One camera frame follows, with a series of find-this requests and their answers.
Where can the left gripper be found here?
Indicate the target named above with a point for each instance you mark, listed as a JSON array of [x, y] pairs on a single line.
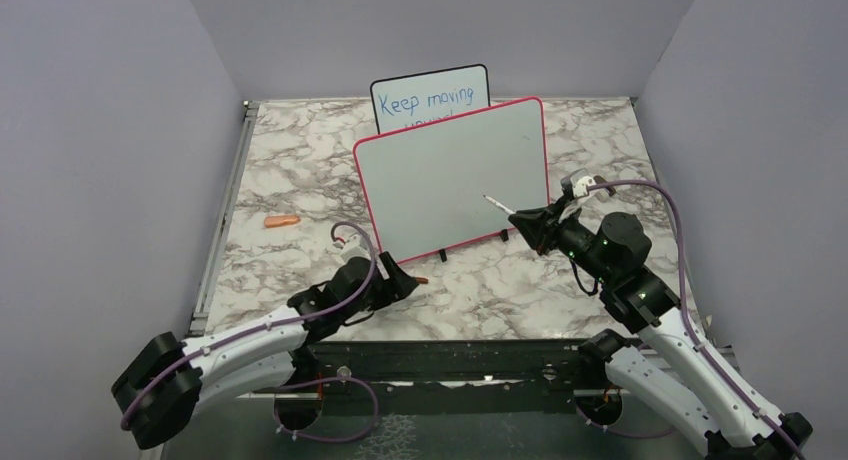
[[392, 290]]

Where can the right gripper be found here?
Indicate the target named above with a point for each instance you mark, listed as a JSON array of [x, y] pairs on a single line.
[[540, 226]]

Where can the white whiteboard marker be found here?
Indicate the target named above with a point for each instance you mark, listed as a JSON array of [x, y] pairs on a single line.
[[499, 205]]

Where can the pink framed whiteboard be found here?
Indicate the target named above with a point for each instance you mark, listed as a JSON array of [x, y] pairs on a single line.
[[432, 187]]

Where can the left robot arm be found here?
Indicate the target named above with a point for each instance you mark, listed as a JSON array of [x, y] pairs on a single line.
[[171, 380]]

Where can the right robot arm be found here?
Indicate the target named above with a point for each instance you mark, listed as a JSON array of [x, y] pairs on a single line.
[[701, 395]]

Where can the black framed whiteboard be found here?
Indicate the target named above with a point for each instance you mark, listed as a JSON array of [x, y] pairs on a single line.
[[416, 99]]

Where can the orange marker cap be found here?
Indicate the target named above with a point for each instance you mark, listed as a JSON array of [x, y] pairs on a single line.
[[278, 221]]

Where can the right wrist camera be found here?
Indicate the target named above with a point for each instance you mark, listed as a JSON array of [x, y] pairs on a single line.
[[576, 185]]

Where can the aluminium table frame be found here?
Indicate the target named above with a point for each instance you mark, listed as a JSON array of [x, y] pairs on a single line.
[[497, 288]]

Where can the black mounting rail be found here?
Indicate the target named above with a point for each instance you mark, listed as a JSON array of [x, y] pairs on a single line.
[[422, 378]]

